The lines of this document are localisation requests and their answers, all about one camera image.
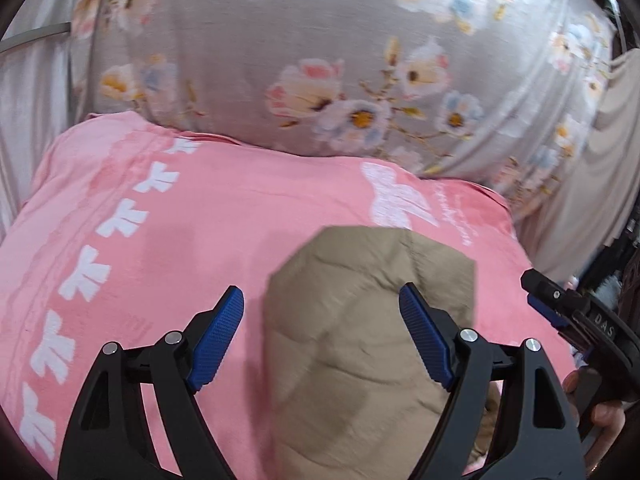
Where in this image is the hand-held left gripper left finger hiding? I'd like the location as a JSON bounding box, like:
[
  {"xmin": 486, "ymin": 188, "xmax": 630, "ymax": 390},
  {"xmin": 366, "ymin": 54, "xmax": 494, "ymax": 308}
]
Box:
[{"xmin": 57, "ymin": 285, "xmax": 246, "ymax": 480}]

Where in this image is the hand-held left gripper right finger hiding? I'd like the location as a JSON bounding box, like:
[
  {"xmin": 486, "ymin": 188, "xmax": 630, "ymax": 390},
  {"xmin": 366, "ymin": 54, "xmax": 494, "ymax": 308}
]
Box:
[{"xmin": 398, "ymin": 282, "xmax": 586, "ymax": 480}]

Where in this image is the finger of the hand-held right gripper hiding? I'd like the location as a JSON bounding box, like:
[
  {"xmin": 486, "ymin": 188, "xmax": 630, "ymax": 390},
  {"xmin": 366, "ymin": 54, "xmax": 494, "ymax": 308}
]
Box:
[
  {"xmin": 526, "ymin": 294, "xmax": 569, "ymax": 334},
  {"xmin": 520, "ymin": 269, "xmax": 577, "ymax": 307}
]

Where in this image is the khaki puffer jacket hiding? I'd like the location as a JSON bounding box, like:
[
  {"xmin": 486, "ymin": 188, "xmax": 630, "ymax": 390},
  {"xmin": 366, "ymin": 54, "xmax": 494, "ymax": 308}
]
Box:
[{"xmin": 262, "ymin": 225, "xmax": 506, "ymax": 480}]

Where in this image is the person's right hand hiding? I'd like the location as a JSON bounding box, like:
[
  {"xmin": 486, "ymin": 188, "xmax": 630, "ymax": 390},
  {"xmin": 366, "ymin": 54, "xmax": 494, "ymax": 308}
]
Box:
[{"xmin": 561, "ymin": 371, "xmax": 628, "ymax": 456}]

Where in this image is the dark cloth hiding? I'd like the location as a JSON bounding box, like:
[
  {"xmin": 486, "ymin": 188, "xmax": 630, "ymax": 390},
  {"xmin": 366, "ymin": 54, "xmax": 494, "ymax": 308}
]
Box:
[{"xmin": 575, "ymin": 225, "xmax": 640, "ymax": 311}]

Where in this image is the beige cloth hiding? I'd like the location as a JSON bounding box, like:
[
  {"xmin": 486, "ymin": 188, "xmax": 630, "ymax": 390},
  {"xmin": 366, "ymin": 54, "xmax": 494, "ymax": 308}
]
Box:
[{"xmin": 517, "ymin": 50, "xmax": 640, "ymax": 286}]

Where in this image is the pink printed blanket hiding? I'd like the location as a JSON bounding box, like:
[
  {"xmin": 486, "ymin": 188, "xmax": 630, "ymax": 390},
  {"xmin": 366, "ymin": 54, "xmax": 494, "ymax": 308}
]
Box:
[{"xmin": 0, "ymin": 110, "xmax": 581, "ymax": 480}]

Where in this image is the silver satin cloth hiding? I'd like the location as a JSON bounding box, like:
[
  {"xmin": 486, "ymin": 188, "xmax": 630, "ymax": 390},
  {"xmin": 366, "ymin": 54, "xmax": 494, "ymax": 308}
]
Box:
[{"xmin": 0, "ymin": 0, "xmax": 126, "ymax": 241}]

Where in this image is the grey floral quilt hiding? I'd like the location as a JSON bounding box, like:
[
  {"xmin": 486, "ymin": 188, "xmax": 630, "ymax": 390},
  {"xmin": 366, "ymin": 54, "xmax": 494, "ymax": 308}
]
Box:
[{"xmin": 70, "ymin": 0, "xmax": 621, "ymax": 221}]

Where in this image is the metal bar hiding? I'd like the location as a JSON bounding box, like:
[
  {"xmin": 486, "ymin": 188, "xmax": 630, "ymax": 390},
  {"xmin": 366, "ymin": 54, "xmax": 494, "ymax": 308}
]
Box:
[{"xmin": 0, "ymin": 22, "xmax": 74, "ymax": 54}]

